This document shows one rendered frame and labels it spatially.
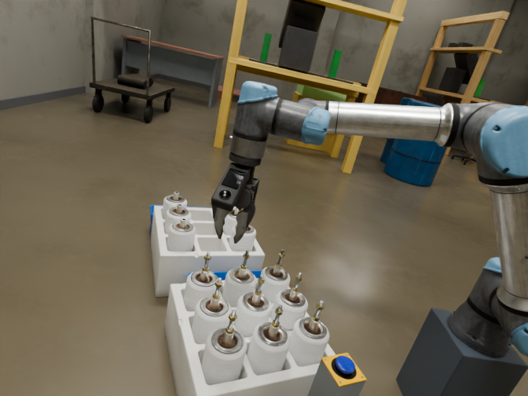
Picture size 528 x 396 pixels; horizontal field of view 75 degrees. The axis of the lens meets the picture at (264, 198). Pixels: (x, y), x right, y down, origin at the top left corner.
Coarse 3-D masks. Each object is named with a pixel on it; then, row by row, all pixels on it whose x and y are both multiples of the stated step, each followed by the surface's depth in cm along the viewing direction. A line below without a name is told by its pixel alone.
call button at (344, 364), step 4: (340, 356) 73; (344, 356) 73; (336, 360) 72; (340, 360) 72; (344, 360) 72; (348, 360) 72; (336, 364) 71; (340, 364) 71; (344, 364) 71; (348, 364) 71; (352, 364) 72; (340, 368) 70; (344, 368) 70; (348, 368) 70; (352, 368) 70; (344, 372) 70; (348, 372) 70; (352, 372) 71
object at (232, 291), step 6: (228, 276) 104; (228, 282) 102; (234, 282) 101; (252, 282) 103; (228, 288) 103; (234, 288) 101; (240, 288) 101; (246, 288) 101; (252, 288) 103; (222, 294) 106; (228, 294) 103; (234, 294) 102; (240, 294) 102; (228, 300) 103; (234, 300) 103; (234, 306) 103
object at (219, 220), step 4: (220, 208) 79; (216, 212) 79; (220, 212) 79; (224, 212) 79; (228, 212) 80; (216, 216) 80; (220, 216) 80; (224, 216) 79; (216, 220) 80; (220, 220) 80; (224, 220) 81; (216, 224) 81; (220, 224) 80; (224, 224) 81; (216, 228) 81; (220, 228) 81; (216, 232) 82; (220, 232) 81; (220, 236) 82
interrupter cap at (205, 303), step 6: (204, 300) 91; (210, 300) 92; (222, 300) 93; (204, 306) 89; (210, 306) 90; (222, 306) 90; (228, 306) 91; (204, 312) 87; (210, 312) 87; (216, 312) 88; (222, 312) 88
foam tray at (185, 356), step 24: (288, 288) 116; (168, 312) 106; (192, 312) 96; (168, 336) 105; (192, 336) 89; (192, 360) 82; (288, 360) 88; (192, 384) 77; (216, 384) 78; (240, 384) 79; (264, 384) 80; (288, 384) 84
